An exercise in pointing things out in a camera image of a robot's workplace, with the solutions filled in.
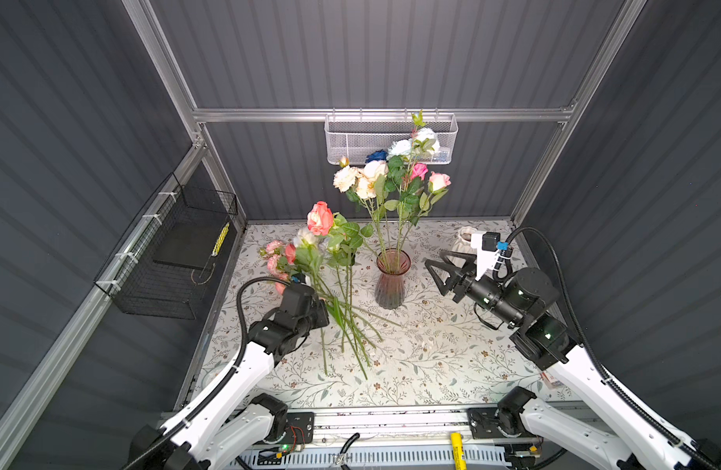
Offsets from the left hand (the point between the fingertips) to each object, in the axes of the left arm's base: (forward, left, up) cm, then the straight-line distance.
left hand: (323, 306), depth 81 cm
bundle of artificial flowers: (+29, +2, -10) cm, 31 cm away
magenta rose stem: (+19, -26, +20) cm, 37 cm away
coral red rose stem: (+9, -7, +19) cm, 22 cm away
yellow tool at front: (-32, -32, -12) cm, 47 cm away
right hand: (-4, -27, +24) cm, 36 cm away
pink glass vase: (+10, -20, +4) cm, 23 cm away
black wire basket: (+5, +38, +14) cm, 41 cm away
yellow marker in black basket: (+15, +27, +13) cm, 33 cm away
